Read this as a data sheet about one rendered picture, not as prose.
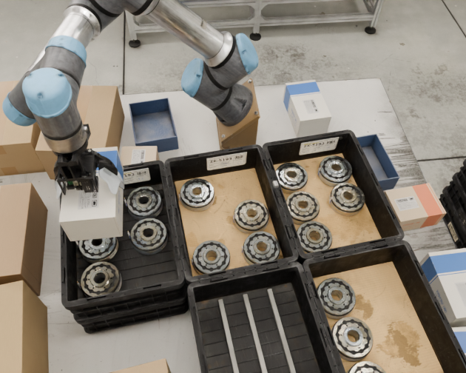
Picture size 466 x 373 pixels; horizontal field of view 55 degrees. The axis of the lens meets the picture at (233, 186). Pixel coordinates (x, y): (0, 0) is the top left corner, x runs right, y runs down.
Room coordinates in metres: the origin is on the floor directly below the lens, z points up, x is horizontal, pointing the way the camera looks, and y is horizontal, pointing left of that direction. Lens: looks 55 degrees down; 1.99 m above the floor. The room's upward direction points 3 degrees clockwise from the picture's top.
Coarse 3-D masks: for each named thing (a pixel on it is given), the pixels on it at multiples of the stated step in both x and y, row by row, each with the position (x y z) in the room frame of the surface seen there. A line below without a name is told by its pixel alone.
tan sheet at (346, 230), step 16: (304, 160) 0.92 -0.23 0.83; (320, 160) 0.92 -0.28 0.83; (352, 176) 0.86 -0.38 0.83; (320, 192) 0.79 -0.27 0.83; (304, 208) 0.73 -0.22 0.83; (320, 208) 0.73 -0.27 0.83; (336, 224) 0.68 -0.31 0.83; (352, 224) 0.68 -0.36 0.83; (368, 224) 0.68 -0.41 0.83; (336, 240) 0.63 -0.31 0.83; (352, 240) 0.63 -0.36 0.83; (368, 240) 0.63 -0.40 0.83
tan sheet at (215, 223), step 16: (208, 176) 0.83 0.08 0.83; (224, 176) 0.84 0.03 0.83; (240, 176) 0.84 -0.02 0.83; (256, 176) 0.84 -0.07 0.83; (224, 192) 0.77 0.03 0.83; (240, 192) 0.78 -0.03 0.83; (256, 192) 0.78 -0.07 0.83; (224, 208) 0.72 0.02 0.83; (192, 224) 0.66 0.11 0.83; (208, 224) 0.66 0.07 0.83; (224, 224) 0.66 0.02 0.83; (272, 224) 0.67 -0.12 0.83; (192, 240) 0.60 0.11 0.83; (208, 240) 0.61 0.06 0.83; (224, 240) 0.61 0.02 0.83; (240, 240) 0.61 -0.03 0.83; (192, 256) 0.55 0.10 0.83; (240, 256) 0.56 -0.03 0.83; (192, 272) 0.50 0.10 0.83
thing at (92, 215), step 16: (112, 160) 0.65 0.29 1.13; (80, 192) 0.55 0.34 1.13; (96, 192) 0.55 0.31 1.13; (64, 208) 0.51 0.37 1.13; (80, 208) 0.51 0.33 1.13; (96, 208) 0.51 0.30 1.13; (112, 208) 0.51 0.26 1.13; (64, 224) 0.48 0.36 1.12; (80, 224) 0.48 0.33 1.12; (96, 224) 0.49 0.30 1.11; (112, 224) 0.49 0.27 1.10; (80, 240) 0.48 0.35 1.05
